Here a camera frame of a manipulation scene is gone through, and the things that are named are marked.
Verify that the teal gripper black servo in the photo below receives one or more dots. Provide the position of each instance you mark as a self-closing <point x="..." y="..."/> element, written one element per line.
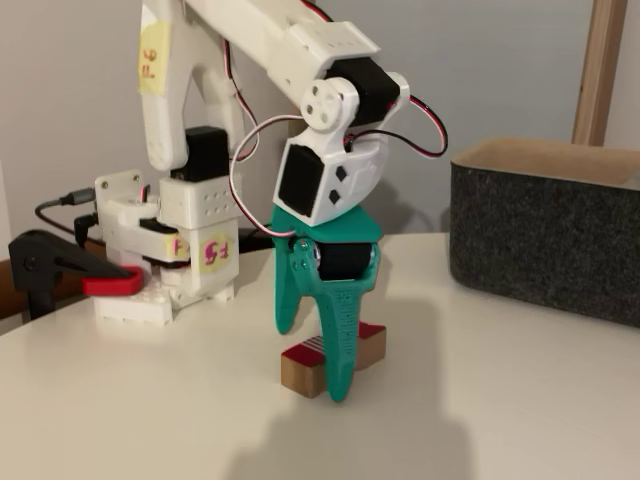
<point x="341" y="261"/>

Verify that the wooden block with red top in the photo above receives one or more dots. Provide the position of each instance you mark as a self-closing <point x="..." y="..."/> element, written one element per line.
<point x="300" y="370"/>

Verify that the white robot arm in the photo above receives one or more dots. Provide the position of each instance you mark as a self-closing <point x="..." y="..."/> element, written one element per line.
<point x="260" y="30"/>

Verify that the dark grey felt bin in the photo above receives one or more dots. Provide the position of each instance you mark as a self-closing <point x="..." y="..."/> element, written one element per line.
<point x="525" y="235"/>

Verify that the yellow note marked F5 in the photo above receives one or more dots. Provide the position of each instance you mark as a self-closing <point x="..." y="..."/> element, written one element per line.
<point x="216" y="251"/>

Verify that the yellow note marked F3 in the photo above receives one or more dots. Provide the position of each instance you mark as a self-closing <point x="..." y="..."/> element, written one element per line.
<point x="176" y="247"/>

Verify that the black power plug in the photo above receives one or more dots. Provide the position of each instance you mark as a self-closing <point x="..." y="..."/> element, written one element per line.
<point x="82" y="225"/>

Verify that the black and red table clamp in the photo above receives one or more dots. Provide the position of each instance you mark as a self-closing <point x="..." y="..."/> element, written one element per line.
<point x="45" y="255"/>

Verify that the yellow note marked F6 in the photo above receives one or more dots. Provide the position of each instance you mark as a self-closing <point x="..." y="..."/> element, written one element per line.
<point x="152" y="60"/>

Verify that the wooden framed grey panel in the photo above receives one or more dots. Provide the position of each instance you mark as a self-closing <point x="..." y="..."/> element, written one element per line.
<point x="500" y="50"/>

